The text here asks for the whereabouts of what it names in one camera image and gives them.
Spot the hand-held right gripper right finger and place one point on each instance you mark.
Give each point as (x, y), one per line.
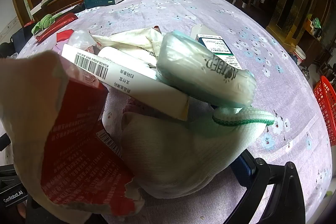
(242, 172)

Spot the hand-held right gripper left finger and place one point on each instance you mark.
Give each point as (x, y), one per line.
(47, 217)

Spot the torn red cardboard box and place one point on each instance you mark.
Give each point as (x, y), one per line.
(73, 148)

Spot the red mesh plastic basket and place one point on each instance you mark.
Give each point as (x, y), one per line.
(325, 106)

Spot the white plastic-wrapped pack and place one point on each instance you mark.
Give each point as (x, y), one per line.
(194, 66)

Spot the white green medicine box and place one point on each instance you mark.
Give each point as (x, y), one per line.
(218, 48)

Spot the long white barcode box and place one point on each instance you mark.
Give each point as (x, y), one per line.
(136, 87)

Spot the white plastic bottle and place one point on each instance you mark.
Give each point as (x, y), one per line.
(115, 56)

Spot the white plastic bag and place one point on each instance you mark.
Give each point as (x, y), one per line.
(126, 41)

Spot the metal kettle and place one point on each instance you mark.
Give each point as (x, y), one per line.
(305, 74)

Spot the white plastic bucket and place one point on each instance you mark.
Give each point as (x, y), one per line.
(299, 56)

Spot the dark blue bag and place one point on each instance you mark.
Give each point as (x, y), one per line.
(22, 37)

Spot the small red wrapper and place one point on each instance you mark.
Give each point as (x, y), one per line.
(64, 35)

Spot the clear plastic bag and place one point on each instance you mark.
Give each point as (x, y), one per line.
(80, 39)

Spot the green cloth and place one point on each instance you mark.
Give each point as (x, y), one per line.
(43, 23)

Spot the long red packet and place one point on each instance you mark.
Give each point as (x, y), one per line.
(59, 24)

